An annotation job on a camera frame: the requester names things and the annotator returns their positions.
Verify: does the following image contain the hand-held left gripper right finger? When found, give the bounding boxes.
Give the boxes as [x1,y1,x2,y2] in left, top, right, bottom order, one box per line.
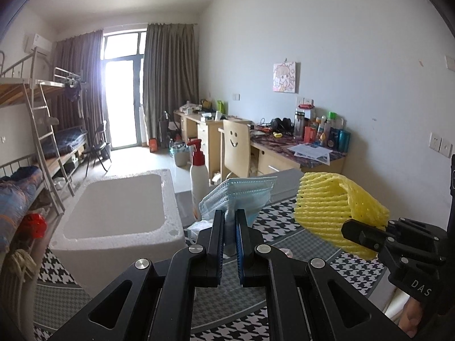
[235,209,409,341]

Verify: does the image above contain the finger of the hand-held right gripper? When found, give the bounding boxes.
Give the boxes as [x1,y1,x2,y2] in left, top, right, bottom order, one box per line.
[341,219,395,259]
[387,217,446,254]

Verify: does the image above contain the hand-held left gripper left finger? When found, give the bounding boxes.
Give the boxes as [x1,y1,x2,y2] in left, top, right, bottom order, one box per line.
[46,209,226,341]

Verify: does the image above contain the blue face masks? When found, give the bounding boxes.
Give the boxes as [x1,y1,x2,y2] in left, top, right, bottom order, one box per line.
[198,177,278,228]

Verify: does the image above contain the yellow foam fruit net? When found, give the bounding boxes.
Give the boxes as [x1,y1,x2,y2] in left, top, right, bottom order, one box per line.
[295,171,390,259]

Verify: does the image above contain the white foam box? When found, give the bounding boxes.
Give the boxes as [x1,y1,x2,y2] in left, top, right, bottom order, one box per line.
[48,169,189,301]

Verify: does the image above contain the person's right hand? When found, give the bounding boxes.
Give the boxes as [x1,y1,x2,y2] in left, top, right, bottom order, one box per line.
[398,289,425,338]

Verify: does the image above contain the houndstooth tablecloth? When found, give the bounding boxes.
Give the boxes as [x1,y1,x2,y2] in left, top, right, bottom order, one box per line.
[32,169,390,341]

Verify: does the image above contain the white pump bottle red cap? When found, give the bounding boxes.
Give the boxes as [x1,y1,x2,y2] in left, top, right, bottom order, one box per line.
[187,138,208,219]

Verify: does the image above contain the wooden smiley chair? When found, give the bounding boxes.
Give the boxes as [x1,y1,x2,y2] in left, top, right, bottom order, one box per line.
[222,119,254,178]

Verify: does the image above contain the printed papers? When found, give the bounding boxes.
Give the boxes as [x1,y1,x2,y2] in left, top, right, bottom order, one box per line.
[287,143,333,166]

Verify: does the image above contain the row of toiletry bottles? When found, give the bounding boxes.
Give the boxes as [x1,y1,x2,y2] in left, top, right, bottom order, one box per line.
[304,111,351,151]

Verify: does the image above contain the plain wooden desk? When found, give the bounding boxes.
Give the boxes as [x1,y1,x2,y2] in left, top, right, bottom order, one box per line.
[173,110,253,185]

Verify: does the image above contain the black headphones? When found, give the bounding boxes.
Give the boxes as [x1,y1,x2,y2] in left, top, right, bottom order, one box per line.
[271,117,294,132]

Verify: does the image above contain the black folding chair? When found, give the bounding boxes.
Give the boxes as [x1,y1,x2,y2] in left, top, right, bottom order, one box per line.
[82,122,111,176]

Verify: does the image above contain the brown curtain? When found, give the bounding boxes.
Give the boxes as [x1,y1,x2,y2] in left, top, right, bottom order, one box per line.
[53,30,104,150]
[142,23,200,146]

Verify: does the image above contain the glass balcony door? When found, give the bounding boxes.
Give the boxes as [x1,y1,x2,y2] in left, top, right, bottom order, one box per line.
[101,26,148,148]

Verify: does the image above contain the small metal bunk bed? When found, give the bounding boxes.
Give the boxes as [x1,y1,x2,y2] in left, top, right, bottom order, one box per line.
[53,67,89,171]

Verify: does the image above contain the red plastic bag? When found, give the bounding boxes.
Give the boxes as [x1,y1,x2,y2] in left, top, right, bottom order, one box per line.
[22,213,47,238]

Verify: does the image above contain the metal bunk ladder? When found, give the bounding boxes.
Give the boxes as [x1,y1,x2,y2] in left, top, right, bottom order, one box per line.
[23,80,75,217]

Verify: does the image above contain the beige cloth bundle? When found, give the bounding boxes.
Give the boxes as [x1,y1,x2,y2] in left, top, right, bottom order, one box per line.
[7,249,38,285]

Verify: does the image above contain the purple hanging clothes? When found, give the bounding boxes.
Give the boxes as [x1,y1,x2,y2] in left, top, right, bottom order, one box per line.
[66,82,82,102]

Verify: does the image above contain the blue patterned quilt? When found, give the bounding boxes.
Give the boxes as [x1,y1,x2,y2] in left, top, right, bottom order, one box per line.
[0,166,43,249]

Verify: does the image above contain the large metal bunk bed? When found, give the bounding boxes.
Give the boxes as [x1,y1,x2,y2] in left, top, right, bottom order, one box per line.
[0,51,77,256]

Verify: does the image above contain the white air conditioner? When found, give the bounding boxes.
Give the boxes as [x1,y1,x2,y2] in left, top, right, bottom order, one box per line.
[23,34,52,55]

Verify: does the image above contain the pink wall picture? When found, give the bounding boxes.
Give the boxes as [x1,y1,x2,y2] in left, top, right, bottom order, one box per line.
[273,61,297,93]

